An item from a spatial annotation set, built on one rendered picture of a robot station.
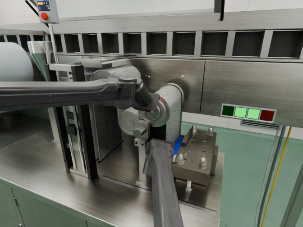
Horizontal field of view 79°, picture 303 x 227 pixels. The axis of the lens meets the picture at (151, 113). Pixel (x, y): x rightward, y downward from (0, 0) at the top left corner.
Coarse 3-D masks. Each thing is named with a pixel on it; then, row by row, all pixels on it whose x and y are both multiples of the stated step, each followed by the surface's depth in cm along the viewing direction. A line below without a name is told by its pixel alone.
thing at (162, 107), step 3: (159, 102) 75; (159, 105) 75; (162, 105) 75; (162, 108) 75; (141, 111) 79; (162, 111) 75; (165, 111) 75; (141, 114) 80; (162, 114) 76; (165, 114) 76; (144, 117) 80; (162, 117) 76; (147, 120) 80; (156, 120) 78; (159, 120) 78; (162, 120) 77; (153, 123) 79; (156, 123) 79
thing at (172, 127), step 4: (180, 108) 98; (176, 112) 91; (176, 116) 92; (172, 120) 86; (176, 120) 93; (168, 124) 80; (172, 124) 87; (176, 124) 95; (168, 128) 81; (172, 128) 88; (176, 128) 96; (168, 132) 82; (172, 132) 89; (176, 132) 97; (168, 136) 83; (172, 136) 90; (176, 136) 99; (168, 140) 84; (172, 140) 91; (176, 140) 100
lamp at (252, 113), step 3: (249, 111) 93; (252, 111) 93; (255, 111) 92; (258, 111) 92; (249, 114) 94; (252, 114) 93; (255, 114) 93; (258, 114) 92; (249, 117) 94; (252, 117) 94; (255, 117) 93
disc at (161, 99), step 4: (160, 100) 75; (164, 100) 74; (164, 104) 75; (168, 108) 75; (140, 112) 81; (168, 112) 76; (140, 116) 82; (168, 116) 76; (144, 120) 81; (164, 120) 78; (152, 124) 80; (156, 124) 80; (160, 124) 79
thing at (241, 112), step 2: (236, 108) 95; (238, 108) 95; (240, 108) 94; (242, 108) 94; (244, 108) 94; (236, 110) 96; (238, 110) 95; (240, 110) 95; (242, 110) 94; (244, 110) 94; (236, 112) 96; (238, 112) 96; (240, 112) 95; (242, 112) 95; (244, 112) 94; (236, 114) 96; (238, 114) 96; (240, 114) 96; (242, 114) 95; (244, 114) 95; (238, 116) 96; (240, 116) 96; (242, 116) 95; (244, 116) 95
